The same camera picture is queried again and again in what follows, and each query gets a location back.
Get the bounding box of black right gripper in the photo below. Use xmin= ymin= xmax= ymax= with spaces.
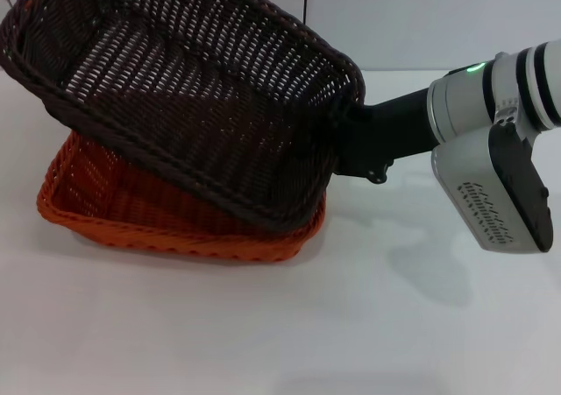
xmin=335 ymin=86 xmax=440 ymax=186

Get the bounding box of dark brown woven plastic basket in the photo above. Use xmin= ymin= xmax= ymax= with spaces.
xmin=0 ymin=0 xmax=366 ymax=232

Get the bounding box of orange woven plastic basket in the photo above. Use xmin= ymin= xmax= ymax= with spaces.
xmin=35 ymin=130 xmax=328 ymax=263

